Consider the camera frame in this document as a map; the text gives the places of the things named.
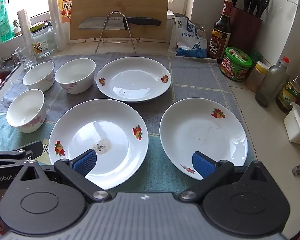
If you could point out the dark soy sauce bottle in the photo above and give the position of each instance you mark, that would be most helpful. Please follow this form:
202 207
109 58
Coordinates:
218 37

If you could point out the yellow label oil bottle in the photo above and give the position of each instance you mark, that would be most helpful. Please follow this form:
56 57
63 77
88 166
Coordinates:
288 95

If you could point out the bamboo cutting board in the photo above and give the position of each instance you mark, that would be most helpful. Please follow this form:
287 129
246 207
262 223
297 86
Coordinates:
120 0

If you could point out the grey checked towel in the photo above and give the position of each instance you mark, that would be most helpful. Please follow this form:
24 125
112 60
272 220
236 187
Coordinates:
195 80

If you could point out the yellow lidded spice jar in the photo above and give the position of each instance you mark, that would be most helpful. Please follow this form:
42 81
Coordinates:
256 77

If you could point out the blue white salt bag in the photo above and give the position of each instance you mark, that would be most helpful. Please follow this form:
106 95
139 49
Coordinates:
190 40

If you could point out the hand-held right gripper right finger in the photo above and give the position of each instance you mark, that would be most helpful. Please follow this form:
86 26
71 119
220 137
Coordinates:
202 165

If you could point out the clear bottle with red cap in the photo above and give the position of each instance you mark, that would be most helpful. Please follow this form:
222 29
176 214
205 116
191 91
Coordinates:
271 85

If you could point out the clear drinking glass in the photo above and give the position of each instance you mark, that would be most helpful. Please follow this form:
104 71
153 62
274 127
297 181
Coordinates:
26 57

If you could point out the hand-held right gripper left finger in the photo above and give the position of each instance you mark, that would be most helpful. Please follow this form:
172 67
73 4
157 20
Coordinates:
86 163

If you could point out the green lidded jar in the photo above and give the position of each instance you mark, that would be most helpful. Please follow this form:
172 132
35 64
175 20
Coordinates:
257 56

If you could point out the stack of clear plastic cups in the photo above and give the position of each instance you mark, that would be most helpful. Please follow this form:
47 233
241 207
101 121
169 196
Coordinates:
23 27
55 17

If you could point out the white plastic box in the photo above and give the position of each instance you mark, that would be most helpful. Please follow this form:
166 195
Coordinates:
298 127

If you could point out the white fruit print plate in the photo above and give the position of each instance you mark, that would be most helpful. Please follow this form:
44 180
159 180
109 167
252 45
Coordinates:
202 130
90 130
132 77

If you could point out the small potted plant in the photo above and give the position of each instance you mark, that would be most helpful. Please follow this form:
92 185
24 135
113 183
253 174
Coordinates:
16 27

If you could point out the glass jar with lid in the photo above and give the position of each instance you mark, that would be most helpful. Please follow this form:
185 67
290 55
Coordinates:
42 45

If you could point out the white floral bowl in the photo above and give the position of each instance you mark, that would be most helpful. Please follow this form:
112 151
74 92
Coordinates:
25 112
75 76
38 76

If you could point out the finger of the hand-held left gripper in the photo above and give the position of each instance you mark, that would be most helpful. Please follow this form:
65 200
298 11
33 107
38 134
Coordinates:
27 151

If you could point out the green lidded sauce tub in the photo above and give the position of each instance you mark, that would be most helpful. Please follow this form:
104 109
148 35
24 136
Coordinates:
236 63

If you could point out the green soap bottle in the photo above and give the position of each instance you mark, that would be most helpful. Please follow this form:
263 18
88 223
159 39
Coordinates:
3 22

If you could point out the orange oil bottle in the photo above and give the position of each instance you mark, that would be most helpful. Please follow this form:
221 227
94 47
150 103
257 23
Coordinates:
65 7

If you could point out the brown knife block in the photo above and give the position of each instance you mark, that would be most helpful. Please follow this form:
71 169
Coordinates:
245 32

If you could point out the black kitchen scissors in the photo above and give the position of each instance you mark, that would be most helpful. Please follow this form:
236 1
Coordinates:
262 5

